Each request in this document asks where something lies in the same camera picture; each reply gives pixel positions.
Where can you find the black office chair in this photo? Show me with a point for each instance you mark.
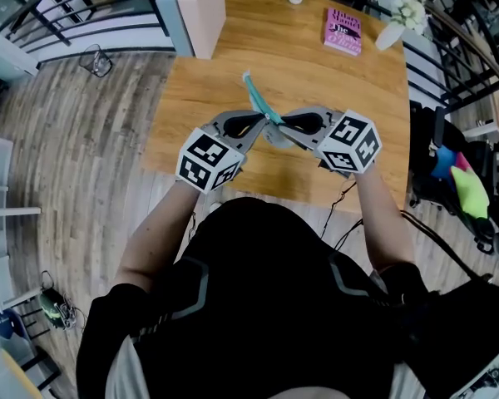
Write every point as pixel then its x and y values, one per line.
pixel 424 181

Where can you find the blue divider panel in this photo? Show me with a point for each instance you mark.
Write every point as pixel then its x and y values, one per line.
pixel 170 19

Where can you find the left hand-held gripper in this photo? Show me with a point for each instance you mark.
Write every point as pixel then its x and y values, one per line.
pixel 208 160

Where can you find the black green floor device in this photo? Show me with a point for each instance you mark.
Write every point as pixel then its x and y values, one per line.
pixel 54 306

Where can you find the yellow stool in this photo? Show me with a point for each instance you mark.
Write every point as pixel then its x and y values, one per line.
pixel 18 372

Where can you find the person's black clothed body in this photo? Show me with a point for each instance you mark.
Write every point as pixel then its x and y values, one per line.
pixel 266 285

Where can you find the light blue pouch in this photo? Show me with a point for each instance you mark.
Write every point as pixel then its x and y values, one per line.
pixel 258 98

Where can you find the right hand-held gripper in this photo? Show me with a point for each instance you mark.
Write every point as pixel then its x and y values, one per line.
pixel 349 144

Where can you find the blue cloth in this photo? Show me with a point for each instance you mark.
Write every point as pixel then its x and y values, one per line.
pixel 443 162

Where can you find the blue stool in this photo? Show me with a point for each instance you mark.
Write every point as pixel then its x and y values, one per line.
pixel 4 324

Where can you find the neon yellow cushion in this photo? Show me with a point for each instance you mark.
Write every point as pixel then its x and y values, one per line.
pixel 472 193

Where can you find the person's right forearm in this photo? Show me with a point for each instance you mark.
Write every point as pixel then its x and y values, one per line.
pixel 382 218

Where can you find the pink book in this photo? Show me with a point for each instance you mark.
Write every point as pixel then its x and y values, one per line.
pixel 343 31

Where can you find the person's left forearm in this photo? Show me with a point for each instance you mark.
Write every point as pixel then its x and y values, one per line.
pixel 158 235

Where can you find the white vase with flowers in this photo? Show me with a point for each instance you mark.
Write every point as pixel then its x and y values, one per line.
pixel 388 35

